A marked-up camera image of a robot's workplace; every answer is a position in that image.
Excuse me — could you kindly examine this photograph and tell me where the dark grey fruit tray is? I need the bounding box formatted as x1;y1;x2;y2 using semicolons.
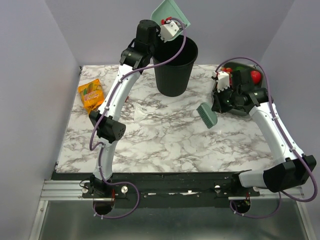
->
211;61;267;117

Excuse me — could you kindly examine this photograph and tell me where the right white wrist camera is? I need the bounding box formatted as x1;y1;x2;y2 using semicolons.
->
212;71;230;93

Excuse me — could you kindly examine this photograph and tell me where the aluminium rail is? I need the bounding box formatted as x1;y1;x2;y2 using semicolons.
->
40;180;93;201

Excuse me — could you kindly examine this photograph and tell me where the purple cable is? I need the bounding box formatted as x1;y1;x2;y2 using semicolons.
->
214;56;318;219
89;16;188;220

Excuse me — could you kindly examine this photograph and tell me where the orange snack bag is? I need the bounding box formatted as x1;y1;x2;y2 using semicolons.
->
77;79;105;114

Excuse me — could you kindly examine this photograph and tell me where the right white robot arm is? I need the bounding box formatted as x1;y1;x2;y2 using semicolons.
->
212;69;317;196

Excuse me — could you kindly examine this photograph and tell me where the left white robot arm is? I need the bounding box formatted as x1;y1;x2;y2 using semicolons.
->
89;19;160;198

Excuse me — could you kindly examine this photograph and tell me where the green lime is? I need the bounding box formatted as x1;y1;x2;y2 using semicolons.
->
232;65;246;72

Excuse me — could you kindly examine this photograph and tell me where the red apple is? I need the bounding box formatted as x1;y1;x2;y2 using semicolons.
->
250;70;262;85

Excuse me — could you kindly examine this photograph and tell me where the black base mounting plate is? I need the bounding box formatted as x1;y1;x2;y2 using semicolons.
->
51;169;287;210

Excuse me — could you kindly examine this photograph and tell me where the white crumpled tissue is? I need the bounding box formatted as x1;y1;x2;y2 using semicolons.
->
133;102;148;122

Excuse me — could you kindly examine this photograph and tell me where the red yellow cherries cluster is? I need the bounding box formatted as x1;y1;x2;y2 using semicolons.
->
220;67;233;74

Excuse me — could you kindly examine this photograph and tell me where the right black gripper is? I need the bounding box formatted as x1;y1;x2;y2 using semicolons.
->
212;84;241;113

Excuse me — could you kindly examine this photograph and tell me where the black plastic trash bin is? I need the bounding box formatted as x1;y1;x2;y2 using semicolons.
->
152;35;198;97

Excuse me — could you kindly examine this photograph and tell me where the green hand brush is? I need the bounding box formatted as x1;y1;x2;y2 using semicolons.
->
196;102;218;129

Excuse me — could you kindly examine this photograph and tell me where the red paper scrap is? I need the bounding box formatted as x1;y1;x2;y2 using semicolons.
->
160;16;172;25

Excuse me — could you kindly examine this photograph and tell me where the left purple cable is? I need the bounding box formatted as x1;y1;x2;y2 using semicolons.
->
89;16;188;220

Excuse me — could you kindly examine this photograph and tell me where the green plastic dustpan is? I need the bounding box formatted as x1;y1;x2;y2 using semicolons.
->
150;0;190;42

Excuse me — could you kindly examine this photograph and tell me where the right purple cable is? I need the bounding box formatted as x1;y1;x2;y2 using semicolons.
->
214;56;318;219

